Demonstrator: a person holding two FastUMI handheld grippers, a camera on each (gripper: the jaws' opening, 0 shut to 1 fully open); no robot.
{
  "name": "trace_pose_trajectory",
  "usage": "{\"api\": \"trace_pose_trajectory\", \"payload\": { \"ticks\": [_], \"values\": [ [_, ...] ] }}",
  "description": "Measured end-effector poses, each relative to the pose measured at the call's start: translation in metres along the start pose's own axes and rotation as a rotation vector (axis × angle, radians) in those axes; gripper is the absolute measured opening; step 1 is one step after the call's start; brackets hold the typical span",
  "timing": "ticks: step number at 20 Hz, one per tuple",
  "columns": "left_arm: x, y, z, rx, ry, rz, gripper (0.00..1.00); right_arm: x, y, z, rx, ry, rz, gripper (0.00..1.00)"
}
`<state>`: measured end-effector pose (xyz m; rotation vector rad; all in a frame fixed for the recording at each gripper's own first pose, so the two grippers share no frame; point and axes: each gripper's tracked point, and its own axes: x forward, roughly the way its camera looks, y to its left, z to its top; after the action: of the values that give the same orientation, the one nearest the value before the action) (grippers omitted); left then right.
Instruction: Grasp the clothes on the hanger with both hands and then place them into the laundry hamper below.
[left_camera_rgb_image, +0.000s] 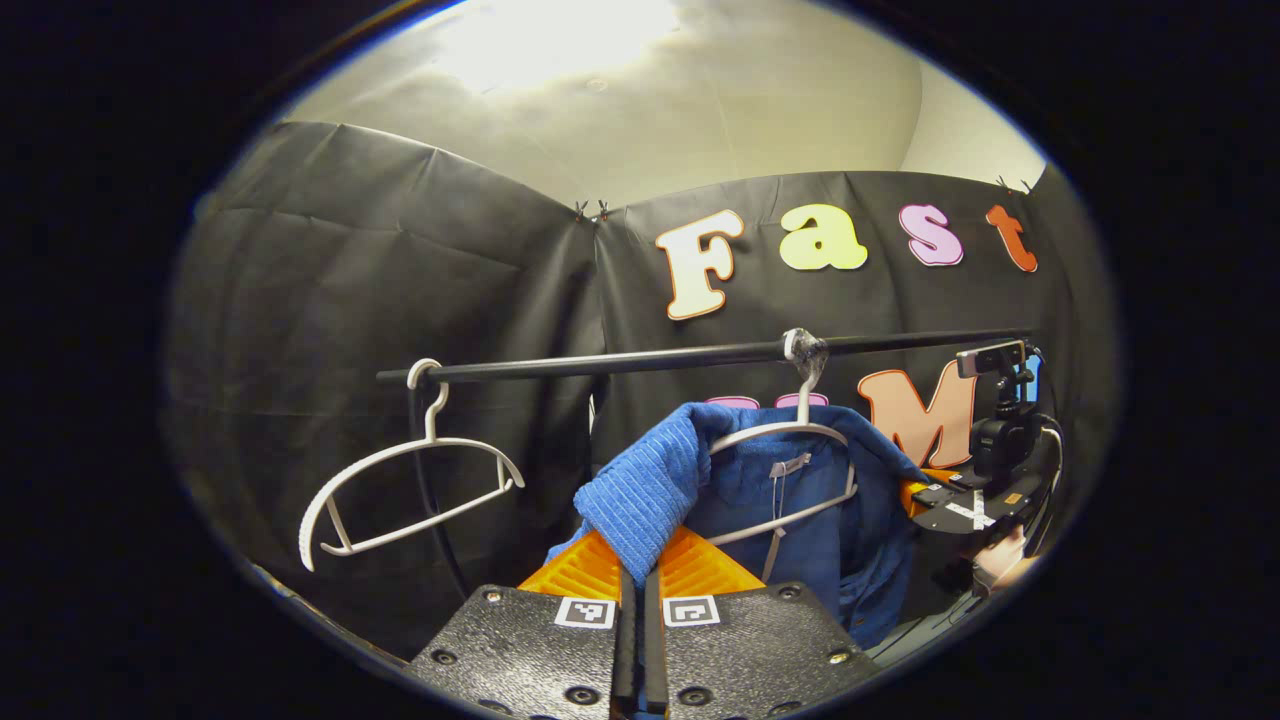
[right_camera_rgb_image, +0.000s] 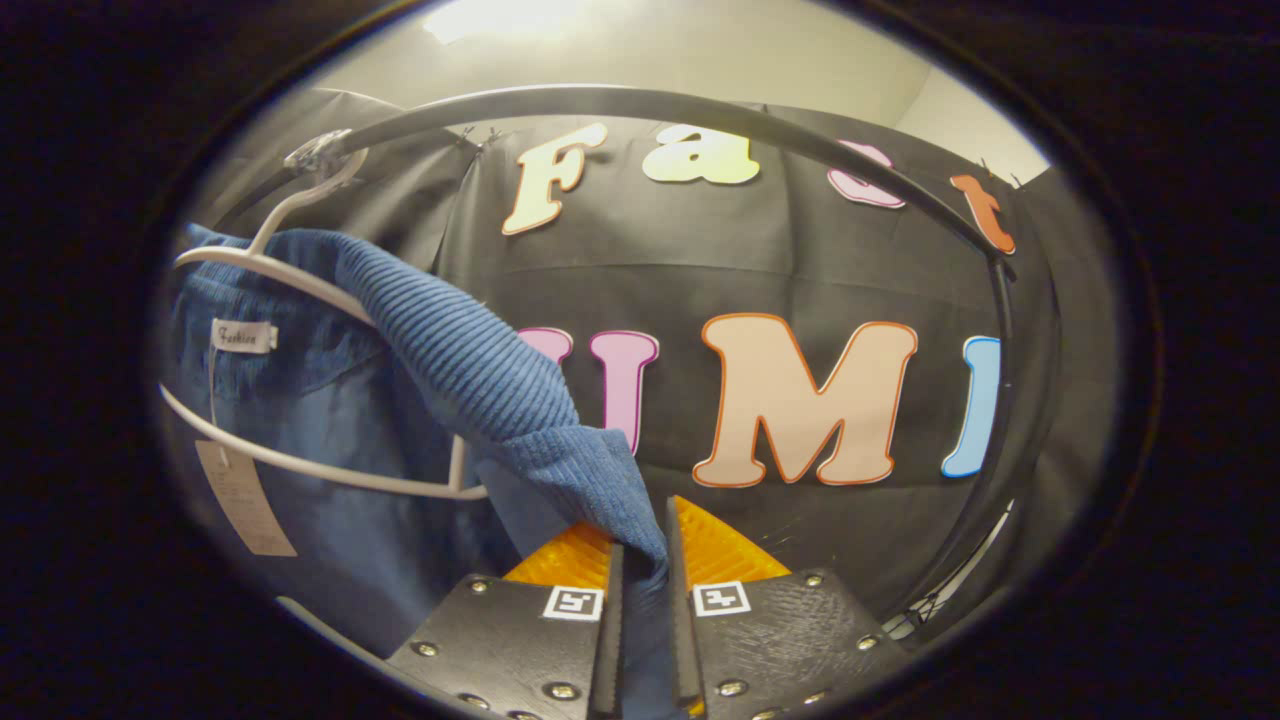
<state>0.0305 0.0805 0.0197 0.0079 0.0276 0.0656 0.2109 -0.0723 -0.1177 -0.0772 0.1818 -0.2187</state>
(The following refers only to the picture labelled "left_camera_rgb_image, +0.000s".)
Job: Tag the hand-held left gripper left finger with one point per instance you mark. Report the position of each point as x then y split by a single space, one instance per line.
626 650

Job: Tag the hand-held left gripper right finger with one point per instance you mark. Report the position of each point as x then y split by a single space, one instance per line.
653 650

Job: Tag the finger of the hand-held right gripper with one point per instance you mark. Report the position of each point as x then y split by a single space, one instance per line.
950 505

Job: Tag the white hanger with taped hook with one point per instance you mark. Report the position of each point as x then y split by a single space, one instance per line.
775 427

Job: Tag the white plastic hanger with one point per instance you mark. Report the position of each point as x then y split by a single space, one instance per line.
433 412

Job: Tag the grey tape wad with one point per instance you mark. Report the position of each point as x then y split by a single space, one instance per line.
805 350

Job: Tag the ceiling light panel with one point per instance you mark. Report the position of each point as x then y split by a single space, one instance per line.
560 40

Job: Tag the black clothes rail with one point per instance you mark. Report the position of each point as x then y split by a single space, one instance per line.
650 358

